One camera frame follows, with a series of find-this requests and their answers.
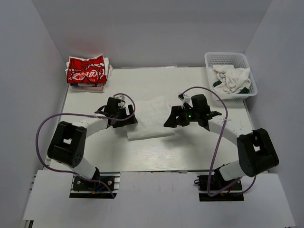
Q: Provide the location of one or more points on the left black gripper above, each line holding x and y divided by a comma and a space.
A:
132, 120

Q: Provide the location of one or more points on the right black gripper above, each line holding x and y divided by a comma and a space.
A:
172, 122

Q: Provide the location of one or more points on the white SpongeBob print t-shirt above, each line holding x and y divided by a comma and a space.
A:
150, 115

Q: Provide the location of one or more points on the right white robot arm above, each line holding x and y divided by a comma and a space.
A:
256, 152

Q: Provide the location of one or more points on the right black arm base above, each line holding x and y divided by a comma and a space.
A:
233, 193

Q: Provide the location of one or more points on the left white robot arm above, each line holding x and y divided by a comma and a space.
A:
68, 143

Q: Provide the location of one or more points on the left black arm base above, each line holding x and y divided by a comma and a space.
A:
81, 189

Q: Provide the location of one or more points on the white folded shirts under stack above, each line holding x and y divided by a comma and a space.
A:
98, 88

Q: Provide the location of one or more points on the dark green garment in basket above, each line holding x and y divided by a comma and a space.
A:
217, 83

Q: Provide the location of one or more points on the red Coca-Cola folded t-shirt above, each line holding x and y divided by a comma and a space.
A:
90, 71

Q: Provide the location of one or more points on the white perforated plastic basket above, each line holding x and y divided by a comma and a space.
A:
228, 58

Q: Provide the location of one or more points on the white crumpled shirt in basket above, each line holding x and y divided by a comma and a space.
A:
234, 80

